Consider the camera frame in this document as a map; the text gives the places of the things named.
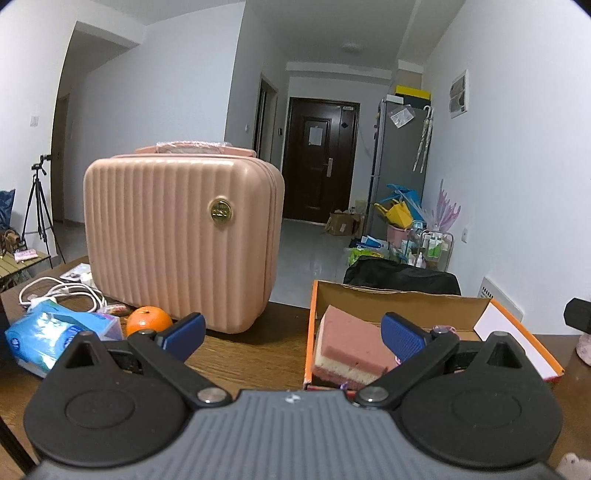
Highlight orange fruit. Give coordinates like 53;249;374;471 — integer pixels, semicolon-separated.
126;305;174;337

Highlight blue tissue pack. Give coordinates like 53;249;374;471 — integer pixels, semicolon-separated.
4;300;123;377

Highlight yellow bag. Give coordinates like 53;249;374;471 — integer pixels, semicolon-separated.
375;198;411;229

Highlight pink bucket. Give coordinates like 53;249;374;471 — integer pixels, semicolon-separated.
387;224;413;250

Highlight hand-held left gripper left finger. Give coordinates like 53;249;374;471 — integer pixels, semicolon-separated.
65;312;232;409

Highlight pink layered sponge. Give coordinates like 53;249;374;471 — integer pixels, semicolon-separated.
312;305;402;391

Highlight white wall heater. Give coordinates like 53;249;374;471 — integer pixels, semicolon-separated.
480;276;525;324

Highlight wooden folding table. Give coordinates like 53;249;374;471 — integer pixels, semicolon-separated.
0;249;51;291

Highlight metal cart with bottles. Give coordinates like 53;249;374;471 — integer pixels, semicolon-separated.
406;228;454;271

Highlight yellow white plush toy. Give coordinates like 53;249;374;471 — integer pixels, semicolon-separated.
556;452;591;480

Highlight blue plastic item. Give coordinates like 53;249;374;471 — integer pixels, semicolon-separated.
385;183;423;206

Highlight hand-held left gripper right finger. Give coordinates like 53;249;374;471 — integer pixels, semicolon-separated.
355;312;527;409

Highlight white booklet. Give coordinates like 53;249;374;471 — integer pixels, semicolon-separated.
60;263;95;282

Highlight grey refrigerator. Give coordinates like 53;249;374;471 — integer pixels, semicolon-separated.
367;95;430;241

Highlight pink ribbed hard suitcase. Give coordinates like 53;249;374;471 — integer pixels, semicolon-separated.
83;141;286;334

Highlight green packets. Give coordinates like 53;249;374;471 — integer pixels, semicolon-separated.
346;235;391;266

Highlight black camera tripod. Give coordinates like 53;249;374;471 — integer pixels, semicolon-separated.
21;154;65;268

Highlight purple fairy wings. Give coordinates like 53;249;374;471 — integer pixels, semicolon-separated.
431;179;462;232

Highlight black bag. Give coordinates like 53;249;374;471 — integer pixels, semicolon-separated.
343;257;462;296

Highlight dark entrance door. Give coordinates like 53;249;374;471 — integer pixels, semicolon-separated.
283;97;360;227

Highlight yellow and black box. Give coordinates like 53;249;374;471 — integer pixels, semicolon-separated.
394;84;432;100

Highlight dark blue bag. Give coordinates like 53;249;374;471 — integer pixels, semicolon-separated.
0;189;17;232

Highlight dark side door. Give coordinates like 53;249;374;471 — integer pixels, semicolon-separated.
254;76;280;162

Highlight red cardboard box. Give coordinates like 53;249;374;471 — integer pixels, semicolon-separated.
302;279;565;393

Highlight brown cardboard box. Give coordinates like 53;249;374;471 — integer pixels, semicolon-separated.
325;210;365;237

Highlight white power strip cable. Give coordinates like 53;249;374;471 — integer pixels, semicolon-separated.
18;274;109;315

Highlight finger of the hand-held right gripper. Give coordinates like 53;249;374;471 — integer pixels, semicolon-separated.
563;298;591;333

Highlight white folded umbrella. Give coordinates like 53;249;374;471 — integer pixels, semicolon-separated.
414;105;435;174

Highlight white wall electrical panel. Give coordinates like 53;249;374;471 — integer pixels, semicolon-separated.
449;69;469;120

